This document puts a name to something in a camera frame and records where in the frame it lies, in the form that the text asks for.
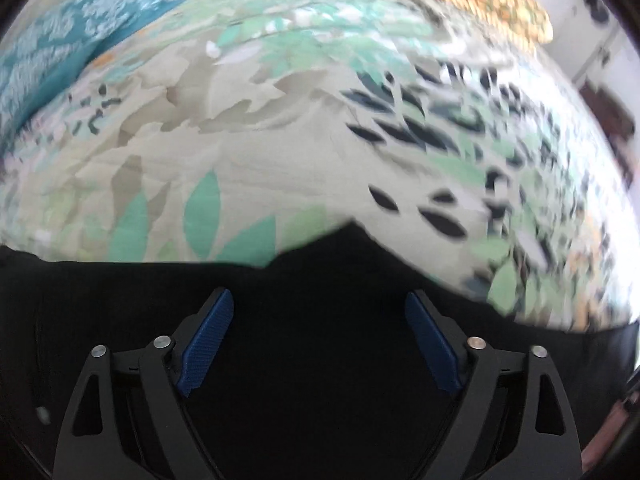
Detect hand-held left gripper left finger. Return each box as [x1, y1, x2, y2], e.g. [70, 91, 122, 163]
[51, 287, 235, 480]

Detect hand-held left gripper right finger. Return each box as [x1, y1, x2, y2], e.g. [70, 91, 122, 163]
[405, 290, 585, 480]

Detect black pants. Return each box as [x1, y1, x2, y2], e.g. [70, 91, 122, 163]
[0, 222, 640, 480]

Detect floral bedsheet bed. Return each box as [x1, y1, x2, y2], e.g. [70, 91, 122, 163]
[0, 0, 633, 333]

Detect brown wooden cabinet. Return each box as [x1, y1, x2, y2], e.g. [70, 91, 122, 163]
[580, 82, 640, 186]

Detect white door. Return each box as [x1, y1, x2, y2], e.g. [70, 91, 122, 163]
[540, 0, 628, 88]

